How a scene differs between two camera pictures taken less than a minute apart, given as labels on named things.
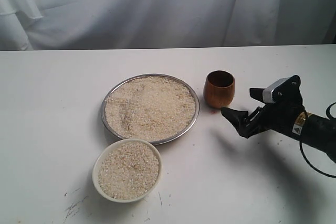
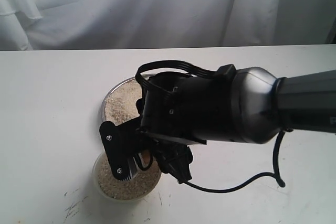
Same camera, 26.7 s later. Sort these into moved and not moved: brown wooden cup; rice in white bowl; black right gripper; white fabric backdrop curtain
Moved: black right gripper; brown wooden cup
Not moved: rice in white bowl; white fabric backdrop curtain
